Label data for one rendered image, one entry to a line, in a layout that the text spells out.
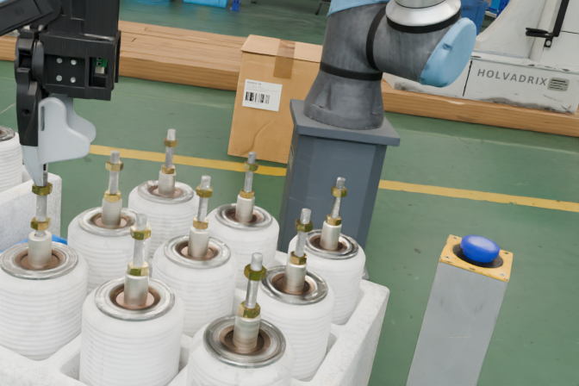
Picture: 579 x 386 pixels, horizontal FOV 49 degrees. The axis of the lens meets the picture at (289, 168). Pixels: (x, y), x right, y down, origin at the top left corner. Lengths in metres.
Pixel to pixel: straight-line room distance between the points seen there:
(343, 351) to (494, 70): 2.16
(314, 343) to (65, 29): 0.39
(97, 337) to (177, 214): 0.26
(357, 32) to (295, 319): 0.58
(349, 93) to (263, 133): 0.69
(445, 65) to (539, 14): 1.99
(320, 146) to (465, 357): 0.52
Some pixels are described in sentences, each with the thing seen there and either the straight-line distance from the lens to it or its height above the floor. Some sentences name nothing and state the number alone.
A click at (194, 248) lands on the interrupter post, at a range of 0.71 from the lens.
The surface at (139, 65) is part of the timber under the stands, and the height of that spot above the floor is 0.05.
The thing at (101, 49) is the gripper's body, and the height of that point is 0.48.
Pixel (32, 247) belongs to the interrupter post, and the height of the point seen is 0.27.
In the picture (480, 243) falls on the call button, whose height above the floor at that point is 0.33.
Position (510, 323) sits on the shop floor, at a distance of 1.26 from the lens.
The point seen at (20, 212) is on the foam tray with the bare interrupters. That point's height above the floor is 0.15.
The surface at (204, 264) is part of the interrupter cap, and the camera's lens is 0.69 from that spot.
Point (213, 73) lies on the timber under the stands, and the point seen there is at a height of 0.06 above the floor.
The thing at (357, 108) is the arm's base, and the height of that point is 0.34.
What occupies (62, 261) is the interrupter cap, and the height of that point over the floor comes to 0.25.
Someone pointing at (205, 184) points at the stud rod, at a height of 0.34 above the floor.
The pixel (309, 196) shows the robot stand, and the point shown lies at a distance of 1.15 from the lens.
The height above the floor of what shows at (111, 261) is 0.22.
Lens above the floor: 0.60
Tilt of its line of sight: 20 degrees down
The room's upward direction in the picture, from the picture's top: 9 degrees clockwise
